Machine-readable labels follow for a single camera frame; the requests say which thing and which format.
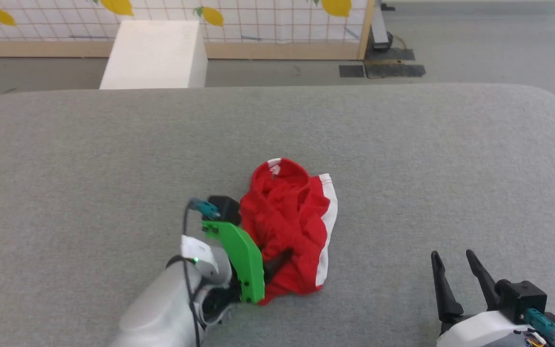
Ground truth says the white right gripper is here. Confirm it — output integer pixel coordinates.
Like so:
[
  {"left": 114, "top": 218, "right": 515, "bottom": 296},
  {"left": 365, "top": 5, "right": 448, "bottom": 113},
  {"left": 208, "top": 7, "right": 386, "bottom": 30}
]
[{"left": 430, "top": 249, "right": 555, "bottom": 347}]

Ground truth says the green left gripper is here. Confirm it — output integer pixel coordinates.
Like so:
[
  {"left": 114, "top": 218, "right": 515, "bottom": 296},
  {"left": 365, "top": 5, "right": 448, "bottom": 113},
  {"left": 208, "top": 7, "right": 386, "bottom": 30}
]
[{"left": 201, "top": 220, "right": 294, "bottom": 305}]

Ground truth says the red garment with white trim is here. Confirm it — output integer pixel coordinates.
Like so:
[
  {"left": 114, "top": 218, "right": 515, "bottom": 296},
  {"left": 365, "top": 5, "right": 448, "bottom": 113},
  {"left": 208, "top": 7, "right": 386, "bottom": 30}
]
[{"left": 239, "top": 158, "right": 339, "bottom": 306}]

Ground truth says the wooden framed white grid panel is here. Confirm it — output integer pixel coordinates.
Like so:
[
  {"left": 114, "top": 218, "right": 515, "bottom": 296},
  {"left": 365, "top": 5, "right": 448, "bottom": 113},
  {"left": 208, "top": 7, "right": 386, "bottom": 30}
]
[{"left": 0, "top": 0, "right": 376, "bottom": 61}]

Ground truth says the large black floor mat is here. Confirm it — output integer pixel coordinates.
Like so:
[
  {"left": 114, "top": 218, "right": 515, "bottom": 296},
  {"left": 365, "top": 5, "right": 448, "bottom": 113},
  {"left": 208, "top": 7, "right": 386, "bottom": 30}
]
[{"left": 364, "top": 60, "right": 426, "bottom": 79}]

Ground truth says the dark grey floor mat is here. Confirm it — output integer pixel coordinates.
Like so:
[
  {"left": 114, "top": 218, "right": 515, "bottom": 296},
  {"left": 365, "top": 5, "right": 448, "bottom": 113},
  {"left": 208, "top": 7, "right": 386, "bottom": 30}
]
[{"left": 365, "top": 47, "right": 416, "bottom": 61}]

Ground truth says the white rectangular block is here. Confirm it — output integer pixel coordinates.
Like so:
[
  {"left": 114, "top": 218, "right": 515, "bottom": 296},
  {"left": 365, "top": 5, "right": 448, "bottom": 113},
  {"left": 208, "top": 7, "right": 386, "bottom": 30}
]
[{"left": 99, "top": 20, "right": 209, "bottom": 90}]

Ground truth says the grey metal stand base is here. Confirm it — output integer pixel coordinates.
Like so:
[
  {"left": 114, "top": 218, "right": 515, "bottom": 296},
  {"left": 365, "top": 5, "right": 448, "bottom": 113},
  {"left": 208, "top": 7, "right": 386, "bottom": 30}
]
[{"left": 370, "top": 0, "right": 395, "bottom": 51}]

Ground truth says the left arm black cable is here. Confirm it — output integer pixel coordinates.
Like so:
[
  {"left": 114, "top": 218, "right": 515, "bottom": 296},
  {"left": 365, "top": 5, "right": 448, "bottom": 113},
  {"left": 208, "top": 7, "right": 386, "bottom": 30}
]
[{"left": 181, "top": 198, "right": 221, "bottom": 347}]

